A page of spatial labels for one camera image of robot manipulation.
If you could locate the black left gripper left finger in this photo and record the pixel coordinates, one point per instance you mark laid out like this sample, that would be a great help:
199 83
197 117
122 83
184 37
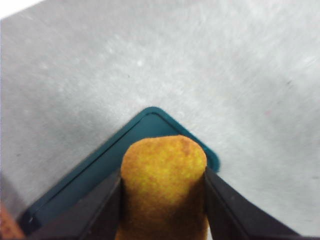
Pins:
95 217

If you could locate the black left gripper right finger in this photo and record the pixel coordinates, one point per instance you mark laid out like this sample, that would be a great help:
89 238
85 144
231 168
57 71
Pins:
232 217

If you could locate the brown kiwi fruit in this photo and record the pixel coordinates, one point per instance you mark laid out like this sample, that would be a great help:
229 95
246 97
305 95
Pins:
162 187

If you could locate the brown wicker basket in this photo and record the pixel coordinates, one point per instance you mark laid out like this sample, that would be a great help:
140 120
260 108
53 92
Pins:
8 225

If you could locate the dark green rectangular tray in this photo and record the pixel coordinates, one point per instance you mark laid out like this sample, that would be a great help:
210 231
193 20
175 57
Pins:
150 125

